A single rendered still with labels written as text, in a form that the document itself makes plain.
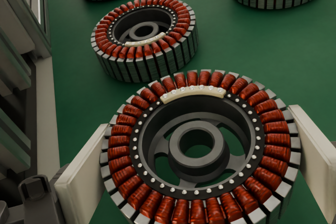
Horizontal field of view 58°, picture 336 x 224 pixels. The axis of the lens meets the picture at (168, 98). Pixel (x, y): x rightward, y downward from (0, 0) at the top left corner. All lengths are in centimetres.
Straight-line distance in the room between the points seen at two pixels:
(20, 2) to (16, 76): 9
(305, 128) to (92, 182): 11
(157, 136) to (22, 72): 17
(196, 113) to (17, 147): 14
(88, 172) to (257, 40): 23
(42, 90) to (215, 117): 22
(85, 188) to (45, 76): 23
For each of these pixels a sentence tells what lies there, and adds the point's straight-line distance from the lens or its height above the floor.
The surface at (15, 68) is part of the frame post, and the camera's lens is 32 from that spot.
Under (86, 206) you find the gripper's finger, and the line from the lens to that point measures 16.
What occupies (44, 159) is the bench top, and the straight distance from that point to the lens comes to 29.
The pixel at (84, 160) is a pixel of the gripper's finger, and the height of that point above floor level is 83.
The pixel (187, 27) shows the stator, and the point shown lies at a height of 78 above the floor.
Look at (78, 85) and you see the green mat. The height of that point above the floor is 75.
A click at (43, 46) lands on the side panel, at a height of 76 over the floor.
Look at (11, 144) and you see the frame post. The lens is 25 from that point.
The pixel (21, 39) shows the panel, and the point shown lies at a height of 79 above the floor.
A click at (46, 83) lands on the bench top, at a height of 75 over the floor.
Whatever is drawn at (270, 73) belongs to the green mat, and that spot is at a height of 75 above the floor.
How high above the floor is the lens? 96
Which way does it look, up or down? 46 degrees down
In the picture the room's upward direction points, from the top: 16 degrees counter-clockwise
